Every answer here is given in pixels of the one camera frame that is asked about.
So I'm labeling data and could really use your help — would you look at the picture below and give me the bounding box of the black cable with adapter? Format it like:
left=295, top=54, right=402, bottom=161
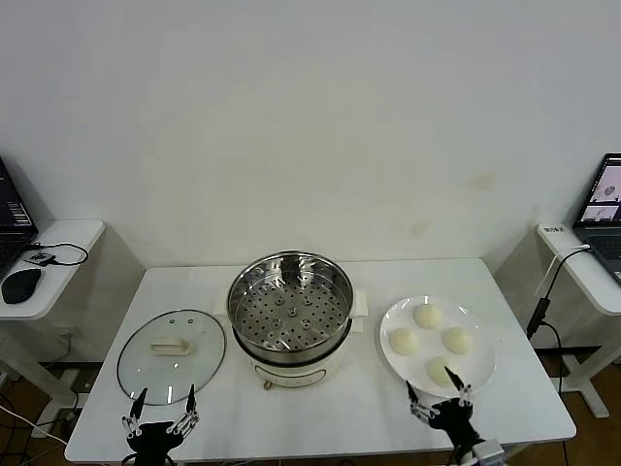
left=527, top=248, right=592, bottom=394

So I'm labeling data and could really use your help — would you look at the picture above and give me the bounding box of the black computer mouse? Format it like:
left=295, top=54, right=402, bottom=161
left=1, top=268, right=43, bottom=305

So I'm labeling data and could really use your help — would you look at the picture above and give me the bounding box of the white steamed baozi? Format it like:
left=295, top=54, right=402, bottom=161
left=441, top=326, right=474, bottom=354
left=389, top=327, right=421, bottom=356
left=412, top=304, right=443, bottom=330
left=426, top=355, right=462, bottom=388

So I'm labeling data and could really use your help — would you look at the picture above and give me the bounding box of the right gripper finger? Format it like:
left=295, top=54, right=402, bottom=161
left=405, top=380, right=441, bottom=430
left=444, top=366, right=475, bottom=415

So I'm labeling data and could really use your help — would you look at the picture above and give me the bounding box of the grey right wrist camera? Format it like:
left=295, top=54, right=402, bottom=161
left=471, top=438, right=507, bottom=463

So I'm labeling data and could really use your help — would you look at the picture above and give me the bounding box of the black drive cable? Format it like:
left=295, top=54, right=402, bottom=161
left=21, top=241, right=90, bottom=267

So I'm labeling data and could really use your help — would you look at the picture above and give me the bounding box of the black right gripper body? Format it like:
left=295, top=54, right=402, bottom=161
left=430, top=397, right=487, bottom=453

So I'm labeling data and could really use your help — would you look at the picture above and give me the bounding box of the grey laptop with image windows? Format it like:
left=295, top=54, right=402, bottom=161
left=572, top=152, right=621, bottom=285

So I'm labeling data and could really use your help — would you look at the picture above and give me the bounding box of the white floor cable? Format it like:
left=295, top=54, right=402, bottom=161
left=0, top=405, right=69, bottom=446

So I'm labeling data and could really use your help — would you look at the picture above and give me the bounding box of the glass lid with cream handle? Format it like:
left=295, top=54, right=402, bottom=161
left=116, top=307, right=228, bottom=407

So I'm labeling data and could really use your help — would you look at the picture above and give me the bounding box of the white side table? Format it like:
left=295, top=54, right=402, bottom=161
left=536, top=222, right=621, bottom=418
left=0, top=218, right=107, bottom=426

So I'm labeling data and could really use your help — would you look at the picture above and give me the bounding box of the white round plate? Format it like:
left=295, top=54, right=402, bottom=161
left=378, top=295, right=498, bottom=398

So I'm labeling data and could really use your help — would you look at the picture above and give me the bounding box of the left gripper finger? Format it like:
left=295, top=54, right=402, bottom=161
left=120, top=386, right=148, bottom=440
left=166, top=383, right=202, bottom=436

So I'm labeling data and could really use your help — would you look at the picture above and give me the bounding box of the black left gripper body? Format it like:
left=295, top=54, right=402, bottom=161
left=126, top=420, right=189, bottom=466

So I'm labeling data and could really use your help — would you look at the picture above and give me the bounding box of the white laptop cable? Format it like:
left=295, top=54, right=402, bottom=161
left=535, top=245, right=592, bottom=297

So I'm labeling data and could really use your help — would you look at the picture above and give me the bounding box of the cream electric cooker base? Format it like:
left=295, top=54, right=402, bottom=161
left=212, top=285, right=370, bottom=391

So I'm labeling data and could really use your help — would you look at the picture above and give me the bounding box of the black laptop with dark screen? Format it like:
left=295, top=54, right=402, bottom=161
left=0, top=155, right=40, bottom=283

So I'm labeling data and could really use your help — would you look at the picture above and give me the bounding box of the perforated steel steamer basket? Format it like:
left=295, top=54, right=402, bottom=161
left=226, top=250, right=354, bottom=355

